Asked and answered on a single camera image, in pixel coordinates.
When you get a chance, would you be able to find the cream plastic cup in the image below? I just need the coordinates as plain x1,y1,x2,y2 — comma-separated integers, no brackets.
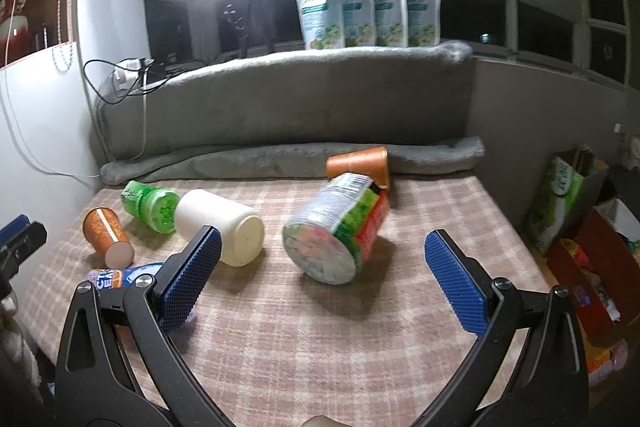
174,188,265,268

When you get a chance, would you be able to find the red box on floor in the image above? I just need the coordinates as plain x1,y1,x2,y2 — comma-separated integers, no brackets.
547,208,639,345

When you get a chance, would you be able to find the small orange striped cup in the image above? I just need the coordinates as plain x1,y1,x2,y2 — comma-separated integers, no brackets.
82,207,134,269

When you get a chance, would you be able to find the grey sofa backrest cover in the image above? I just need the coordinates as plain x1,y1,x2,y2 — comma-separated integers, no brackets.
96,41,475,159

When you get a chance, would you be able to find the green white paper bag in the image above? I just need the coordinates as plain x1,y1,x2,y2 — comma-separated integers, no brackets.
525,145,610,256

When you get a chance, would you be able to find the black light tripod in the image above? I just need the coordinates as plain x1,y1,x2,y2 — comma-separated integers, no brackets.
222,0,276,58

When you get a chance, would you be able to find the plaid pink table cloth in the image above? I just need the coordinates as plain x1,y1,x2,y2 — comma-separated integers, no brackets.
19,175,551,427

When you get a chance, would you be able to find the green plastic cup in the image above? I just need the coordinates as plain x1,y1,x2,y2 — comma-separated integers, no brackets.
120,180,180,234

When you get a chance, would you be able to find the large colourful printed cup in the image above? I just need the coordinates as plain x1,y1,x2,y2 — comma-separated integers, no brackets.
282,172,390,285

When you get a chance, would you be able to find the white power strip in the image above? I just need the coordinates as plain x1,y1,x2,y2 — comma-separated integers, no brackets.
111,58,146,95

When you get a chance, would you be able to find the orange cup by blanket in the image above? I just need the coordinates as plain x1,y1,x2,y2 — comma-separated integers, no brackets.
326,146,390,190

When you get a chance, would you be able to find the rightmost white refill pouch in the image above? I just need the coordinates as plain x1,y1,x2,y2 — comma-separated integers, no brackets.
407,0,440,48

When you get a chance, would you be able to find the black cable loop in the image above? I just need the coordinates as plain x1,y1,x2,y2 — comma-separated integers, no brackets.
82,56,166,106

